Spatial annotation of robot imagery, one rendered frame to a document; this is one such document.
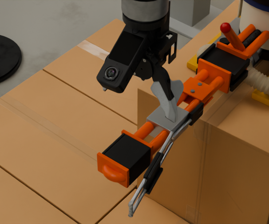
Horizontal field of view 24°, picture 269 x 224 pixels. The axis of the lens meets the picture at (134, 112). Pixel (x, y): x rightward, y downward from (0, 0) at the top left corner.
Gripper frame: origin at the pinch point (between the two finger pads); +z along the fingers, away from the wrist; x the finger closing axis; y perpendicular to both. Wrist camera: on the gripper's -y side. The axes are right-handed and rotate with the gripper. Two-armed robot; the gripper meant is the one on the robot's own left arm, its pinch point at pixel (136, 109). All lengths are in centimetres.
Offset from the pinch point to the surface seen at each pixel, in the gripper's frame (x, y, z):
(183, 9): 83, 173, 112
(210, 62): 1.3, 32.1, 12.0
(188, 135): 3.4, 29.0, 33.9
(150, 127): 2.1, 8.4, 13.1
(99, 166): 5.4, -4.7, 14.4
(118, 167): 0.7, -5.0, 11.6
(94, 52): 67, 75, 67
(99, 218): 22, 16, 67
